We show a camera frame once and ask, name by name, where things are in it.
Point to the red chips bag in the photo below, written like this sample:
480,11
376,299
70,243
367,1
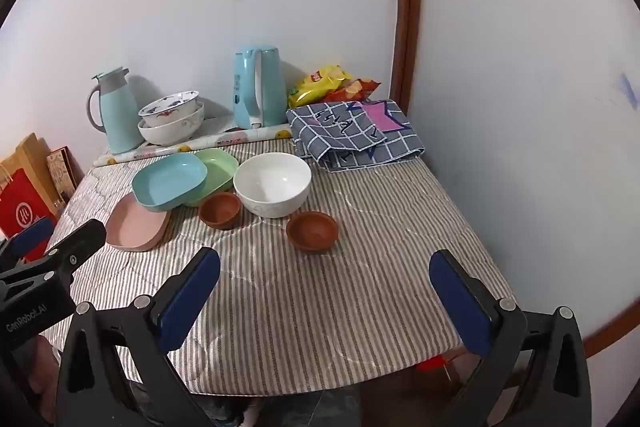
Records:
357,89

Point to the pink plate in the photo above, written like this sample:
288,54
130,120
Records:
135,227

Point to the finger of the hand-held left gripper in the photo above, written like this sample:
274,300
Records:
80,242
27,237

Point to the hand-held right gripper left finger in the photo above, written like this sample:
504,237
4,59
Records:
190,297

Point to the green plate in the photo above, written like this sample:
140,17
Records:
220,167

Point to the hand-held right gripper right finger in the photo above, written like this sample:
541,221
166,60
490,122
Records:
460,307

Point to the small brown bowl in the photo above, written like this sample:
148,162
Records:
220,209
312,231

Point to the striped quilt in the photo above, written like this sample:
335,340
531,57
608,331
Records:
310,297

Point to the yellow chips bag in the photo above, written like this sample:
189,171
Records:
317,87

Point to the fruit print oilcloth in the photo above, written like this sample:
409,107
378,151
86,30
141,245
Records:
210,142

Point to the red paper bag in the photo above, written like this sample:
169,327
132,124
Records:
20,207

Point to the wooden door frame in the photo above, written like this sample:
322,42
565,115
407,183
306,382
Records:
407,7

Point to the wooden baseboard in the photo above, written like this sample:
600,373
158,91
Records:
607,332

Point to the brown paper bag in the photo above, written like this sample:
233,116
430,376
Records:
32,157

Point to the large white bowl grey pattern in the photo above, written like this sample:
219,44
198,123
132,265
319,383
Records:
172,132

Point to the grey checked cloth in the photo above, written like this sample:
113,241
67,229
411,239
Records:
340,142

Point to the light blue thermos jug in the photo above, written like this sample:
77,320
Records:
117,117

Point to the white bowl with painted rim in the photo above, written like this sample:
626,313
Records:
170,107

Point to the patterned brown box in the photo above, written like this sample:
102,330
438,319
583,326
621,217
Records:
65,172

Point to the light blue electric kettle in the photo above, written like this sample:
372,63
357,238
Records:
257,92

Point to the blue plate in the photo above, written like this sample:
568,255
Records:
167,182

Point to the red stool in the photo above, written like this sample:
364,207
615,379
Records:
437,363

